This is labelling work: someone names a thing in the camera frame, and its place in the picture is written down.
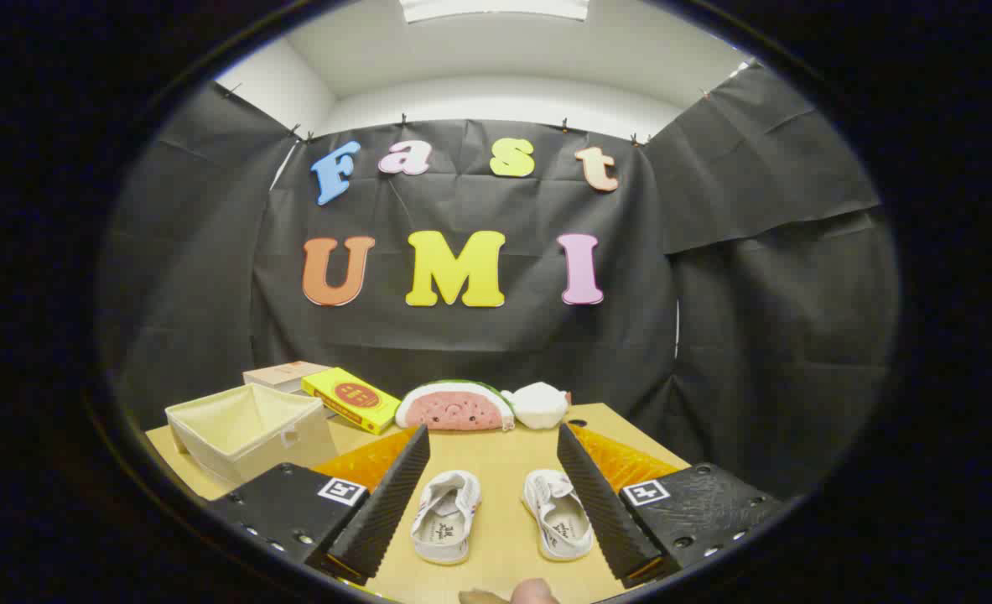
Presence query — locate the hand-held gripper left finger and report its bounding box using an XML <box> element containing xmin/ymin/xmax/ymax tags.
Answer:
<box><xmin>206</xmin><ymin>424</ymin><xmax>431</xmax><ymax>586</ymax></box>

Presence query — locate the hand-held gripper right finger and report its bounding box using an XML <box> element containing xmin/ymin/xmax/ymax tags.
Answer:
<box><xmin>557</xmin><ymin>422</ymin><xmax>790</xmax><ymax>589</ymax></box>

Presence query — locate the white canvas shoe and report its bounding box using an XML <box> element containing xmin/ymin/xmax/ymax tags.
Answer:
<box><xmin>411</xmin><ymin>470</ymin><xmax>482</xmax><ymax>565</ymax></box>
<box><xmin>522</xmin><ymin>469</ymin><xmax>595</xmax><ymax>562</ymax></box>

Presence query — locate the cream fabric storage box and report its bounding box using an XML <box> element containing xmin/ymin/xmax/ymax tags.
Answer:
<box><xmin>165</xmin><ymin>383</ymin><xmax>339</xmax><ymax>485</ymax></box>

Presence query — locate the yellow book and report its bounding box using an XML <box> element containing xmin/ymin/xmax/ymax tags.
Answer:
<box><xmin>301</xmin><ymin>367</ymin><xmax>402</xmax><ymax>435</ymax></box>

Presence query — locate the white plush toy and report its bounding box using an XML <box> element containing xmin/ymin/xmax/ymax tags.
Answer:
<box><xmin>501</xmin><ymin>382</ymin><xmax>572</xmax><ymax>430</ymax></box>

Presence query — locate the watermelon slice plush toy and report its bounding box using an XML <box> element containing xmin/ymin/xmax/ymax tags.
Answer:
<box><xmin>395</xmin><ymin>380</ymin><xmax>516</xmax><ymax>432</ymax></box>

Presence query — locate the beige book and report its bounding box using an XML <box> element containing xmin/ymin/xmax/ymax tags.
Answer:
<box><xmin>242</xmin><ymin>362</ymin><xmax>333</xmax><ymax>395</ymax></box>

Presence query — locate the ceiling light panel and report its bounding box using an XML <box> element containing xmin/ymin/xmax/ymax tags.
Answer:
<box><xmin>399</xmin><ymin>0</ymin><xmax>590</xmax><ymax>23</ymax></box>

